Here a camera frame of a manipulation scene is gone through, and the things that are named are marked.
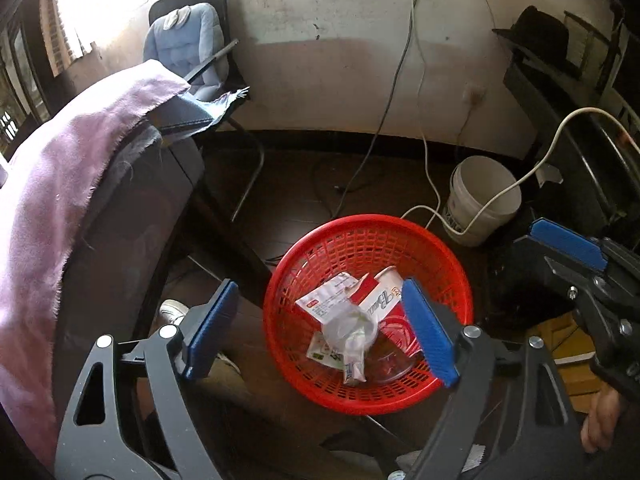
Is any white plastic bucket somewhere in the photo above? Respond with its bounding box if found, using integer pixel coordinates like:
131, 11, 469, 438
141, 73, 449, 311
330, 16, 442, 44
446, 156, 522, 247

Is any white shoe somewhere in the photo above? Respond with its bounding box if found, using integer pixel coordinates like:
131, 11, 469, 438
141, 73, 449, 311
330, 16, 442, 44
159, 299, 190, 331

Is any thick white cable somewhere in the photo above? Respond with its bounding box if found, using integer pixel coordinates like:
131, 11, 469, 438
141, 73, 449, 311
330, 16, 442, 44
400, 106, 640, 238

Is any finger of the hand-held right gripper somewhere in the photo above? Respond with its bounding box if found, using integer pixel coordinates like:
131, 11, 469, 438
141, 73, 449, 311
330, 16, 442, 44
515, 217, 640, 401

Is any black cable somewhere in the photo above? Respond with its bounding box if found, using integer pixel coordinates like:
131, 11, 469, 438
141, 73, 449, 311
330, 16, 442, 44
335, 0, 431, 196

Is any window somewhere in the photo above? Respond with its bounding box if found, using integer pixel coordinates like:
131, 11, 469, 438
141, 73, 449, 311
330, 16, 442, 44
0, 0, 166, 126

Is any white red-label packet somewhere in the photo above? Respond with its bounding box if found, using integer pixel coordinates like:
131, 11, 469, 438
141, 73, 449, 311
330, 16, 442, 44
295, 272, 361, 321

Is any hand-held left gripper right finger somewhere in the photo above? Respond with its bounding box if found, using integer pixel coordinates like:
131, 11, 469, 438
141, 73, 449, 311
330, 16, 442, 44
401, 277, 586, 480

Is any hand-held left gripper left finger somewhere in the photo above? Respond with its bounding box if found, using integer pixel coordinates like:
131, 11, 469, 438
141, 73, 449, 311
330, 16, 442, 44
52, 278, 241, 480

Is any clear plastic wrapper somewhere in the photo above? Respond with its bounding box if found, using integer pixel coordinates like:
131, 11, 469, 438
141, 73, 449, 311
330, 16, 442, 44
320, 305, 380, 386

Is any person's right hand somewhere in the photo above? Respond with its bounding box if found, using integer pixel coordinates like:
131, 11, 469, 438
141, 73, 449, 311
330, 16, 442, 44
581, 385, 623, 453

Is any blue chair cushion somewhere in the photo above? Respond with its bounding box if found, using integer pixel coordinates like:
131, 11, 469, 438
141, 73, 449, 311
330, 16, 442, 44
143, 3, 226, 101

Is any yellow cardboard box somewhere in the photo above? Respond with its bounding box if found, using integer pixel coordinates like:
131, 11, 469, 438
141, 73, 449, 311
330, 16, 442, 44
530, 312, 608, 413

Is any red plastic mesh basket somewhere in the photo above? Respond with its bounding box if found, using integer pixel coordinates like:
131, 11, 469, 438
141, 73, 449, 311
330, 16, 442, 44
263, 214, 474, 416

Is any purple tablecloth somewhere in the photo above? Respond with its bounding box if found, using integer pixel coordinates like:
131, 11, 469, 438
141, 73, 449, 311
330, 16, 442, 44
0, 60, 191, 468

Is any black hat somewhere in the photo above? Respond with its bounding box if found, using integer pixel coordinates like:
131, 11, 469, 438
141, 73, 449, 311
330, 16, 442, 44
492, 6, 583, 78

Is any clear pink plastic bag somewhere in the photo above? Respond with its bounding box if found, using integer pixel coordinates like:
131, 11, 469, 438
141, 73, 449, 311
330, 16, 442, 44
367, 332, 416, 386

